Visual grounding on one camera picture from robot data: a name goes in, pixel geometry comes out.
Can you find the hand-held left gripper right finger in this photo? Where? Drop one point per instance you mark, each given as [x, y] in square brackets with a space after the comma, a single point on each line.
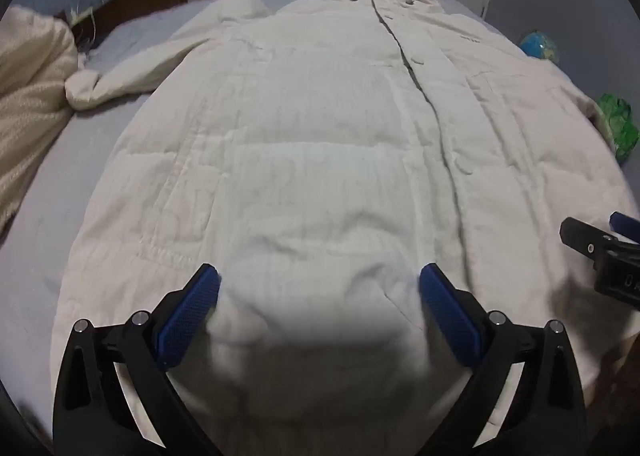
[450, 316]

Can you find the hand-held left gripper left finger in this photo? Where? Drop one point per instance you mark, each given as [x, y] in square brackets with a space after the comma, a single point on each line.
[187, 316]

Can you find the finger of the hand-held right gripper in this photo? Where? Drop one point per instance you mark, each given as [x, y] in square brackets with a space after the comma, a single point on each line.
[580, 236]
[625, 222]

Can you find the white hooded padded coat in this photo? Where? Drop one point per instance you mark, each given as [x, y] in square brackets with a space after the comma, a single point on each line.
[320, 161]

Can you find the green shopping bag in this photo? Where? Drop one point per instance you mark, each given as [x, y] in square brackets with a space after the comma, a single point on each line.
[620, 126]

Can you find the bed with grey sheet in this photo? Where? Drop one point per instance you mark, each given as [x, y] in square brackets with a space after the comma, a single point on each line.
[40, 246]

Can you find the blue desk globe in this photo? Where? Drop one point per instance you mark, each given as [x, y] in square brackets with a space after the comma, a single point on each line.
[539, 45]

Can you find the cream knitted blanket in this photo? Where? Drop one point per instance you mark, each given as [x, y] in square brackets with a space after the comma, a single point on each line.
[30, 86]

